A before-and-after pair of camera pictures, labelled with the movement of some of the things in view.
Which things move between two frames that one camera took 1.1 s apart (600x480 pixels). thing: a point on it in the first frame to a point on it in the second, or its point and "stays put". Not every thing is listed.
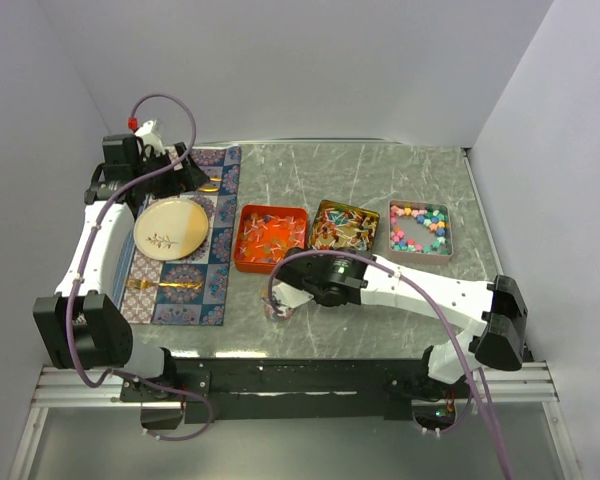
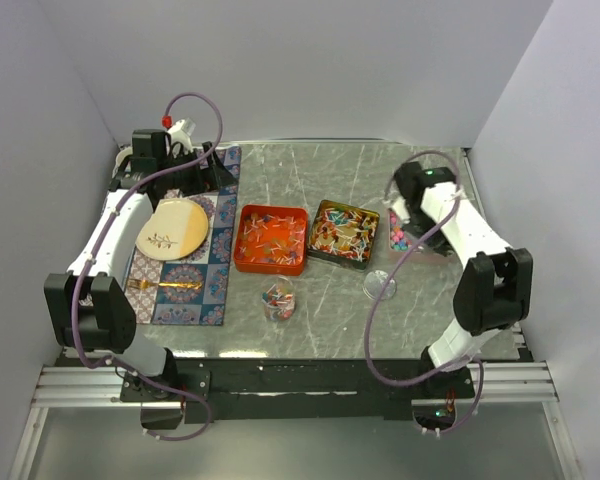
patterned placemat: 194,290 stays put
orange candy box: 263,233 stays put
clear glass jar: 273,310 stays put
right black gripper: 328,257 to 435,242
